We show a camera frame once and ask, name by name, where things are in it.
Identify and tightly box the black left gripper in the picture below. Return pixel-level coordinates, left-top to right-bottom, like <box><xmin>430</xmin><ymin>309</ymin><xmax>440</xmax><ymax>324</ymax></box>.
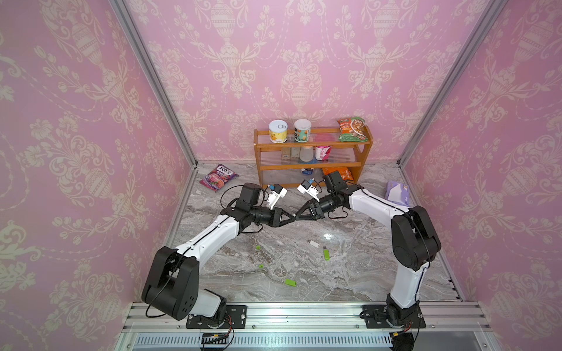
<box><xmin>249</xmin><ymin>206</ymin><xmax>297</xmax><ymax>228</ymax></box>

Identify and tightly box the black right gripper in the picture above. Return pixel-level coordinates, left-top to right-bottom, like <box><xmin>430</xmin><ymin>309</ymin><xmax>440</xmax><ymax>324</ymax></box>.
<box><xmin>294</xmin><ymin>195</ymin><xmax>337</xmax><ymax>223</ymax></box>

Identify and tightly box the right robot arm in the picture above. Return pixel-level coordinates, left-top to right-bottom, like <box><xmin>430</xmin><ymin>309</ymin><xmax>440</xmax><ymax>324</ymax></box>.
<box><xmin>295</xmin><ymin>185</ymin><xmax>441</xmax><ymax>328</ymax></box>

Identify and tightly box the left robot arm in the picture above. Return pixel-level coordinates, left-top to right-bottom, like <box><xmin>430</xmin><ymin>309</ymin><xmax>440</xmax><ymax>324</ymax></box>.
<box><xmin>141</xmin><ymin>206</ymin><xmax>296</xmax><ymax>326</ymax></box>

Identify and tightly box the wooden shelf rack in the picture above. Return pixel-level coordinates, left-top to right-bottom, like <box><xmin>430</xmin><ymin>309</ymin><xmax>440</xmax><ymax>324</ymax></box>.
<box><xmin>253</xmin><ymin>126</ymin><xmax>374</xmax><ymax>187</ymax></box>

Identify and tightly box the orange chips bag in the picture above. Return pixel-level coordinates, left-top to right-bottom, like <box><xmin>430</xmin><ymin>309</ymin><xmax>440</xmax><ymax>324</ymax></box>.
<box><xmin>323</xmin><ymin>167</ymin><xmax>354</xmax><ymax>182</ymax></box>

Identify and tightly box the white bottle on shelf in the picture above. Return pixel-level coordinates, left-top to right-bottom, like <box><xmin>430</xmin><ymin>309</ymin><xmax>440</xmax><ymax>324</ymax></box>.
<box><xmin>299</xmin><ymin>146</ymin><xmax>314</xmax><ymax>162</ymax></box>

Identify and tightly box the pink white cup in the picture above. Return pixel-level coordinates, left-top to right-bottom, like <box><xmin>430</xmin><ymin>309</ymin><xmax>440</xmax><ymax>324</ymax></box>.
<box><xmin>314</xmin><ymin>146</ymin><xmax>332</xmax><ymax>162</ymax></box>

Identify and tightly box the pink candy bag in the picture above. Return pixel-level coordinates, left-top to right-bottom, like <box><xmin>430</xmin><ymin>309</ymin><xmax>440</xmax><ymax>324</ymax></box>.
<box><xmin>199</xmin><ymin>164</ymin><xmax>238</xmax><ymax>192</ymax></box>

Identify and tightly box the green white can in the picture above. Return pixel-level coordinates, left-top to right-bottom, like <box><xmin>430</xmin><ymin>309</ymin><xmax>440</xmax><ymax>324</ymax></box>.
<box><xmin>294</xmin><ymin>118</ymin><xmax>312</xmax><ymax>143</ymax></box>

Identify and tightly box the yellow white can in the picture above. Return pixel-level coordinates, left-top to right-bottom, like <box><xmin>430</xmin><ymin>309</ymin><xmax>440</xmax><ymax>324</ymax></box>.
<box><xmin>269</xmin><ymin>119</ymin><xmax>288</xmax><ymax>143</ymax></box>

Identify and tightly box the green red snack bag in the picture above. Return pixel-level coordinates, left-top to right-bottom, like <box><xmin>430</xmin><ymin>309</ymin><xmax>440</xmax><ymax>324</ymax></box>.
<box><xmin>338</xmin><ymin>116</ymin><xmax>369</xmax><ymax>143</ymax></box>

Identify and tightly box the purple tissue pack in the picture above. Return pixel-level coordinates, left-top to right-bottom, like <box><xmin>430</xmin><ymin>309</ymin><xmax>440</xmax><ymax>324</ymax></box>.
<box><xmin>385</xmin><ymin>181</ymin><xmax>411</xmax><ymax>206</ymax></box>

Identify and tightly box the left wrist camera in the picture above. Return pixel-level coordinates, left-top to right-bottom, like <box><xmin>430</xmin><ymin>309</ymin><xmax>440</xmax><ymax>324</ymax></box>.
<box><xmin>235</xmin><ymin>183</ymin><xmax>288</xmax><ymax>211</ymax></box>

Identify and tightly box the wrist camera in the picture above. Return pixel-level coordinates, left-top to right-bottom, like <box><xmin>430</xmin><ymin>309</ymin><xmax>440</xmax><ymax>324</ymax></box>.
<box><xmin>235</xmin><ymin>183</ymin><xmax>288</xmax><ymax>211</ymax></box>
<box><xmin>297</xmin><ymin>172</ymin><xmax>344</xmax><ymax>200</ymax></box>

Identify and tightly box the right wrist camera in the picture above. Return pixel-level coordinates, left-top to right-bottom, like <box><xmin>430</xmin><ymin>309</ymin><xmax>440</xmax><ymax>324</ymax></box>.
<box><xmin>297</xmin><ymin>172</ymin><xmax>344</xmax><ymax>200</ymax></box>

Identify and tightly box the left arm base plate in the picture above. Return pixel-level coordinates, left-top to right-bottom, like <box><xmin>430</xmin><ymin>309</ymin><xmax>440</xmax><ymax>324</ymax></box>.
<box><xmin>186</xmin><ymin>304</ymin><xmax>247</xmax><ymax>329</ymax></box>

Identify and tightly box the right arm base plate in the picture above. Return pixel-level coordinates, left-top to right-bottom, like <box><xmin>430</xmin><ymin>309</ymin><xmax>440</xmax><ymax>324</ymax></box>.
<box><xmin>359</xmin><ymin>304</ymin><xmax>427</xmax><ymax>330</ymax></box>

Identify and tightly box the aluminium front rail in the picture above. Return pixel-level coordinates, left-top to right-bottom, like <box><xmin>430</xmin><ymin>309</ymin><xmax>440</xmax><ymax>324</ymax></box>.
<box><xmin>122</xmin><ymin>301</ymin><xmax>492</xmax><ymax>333</ymax></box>

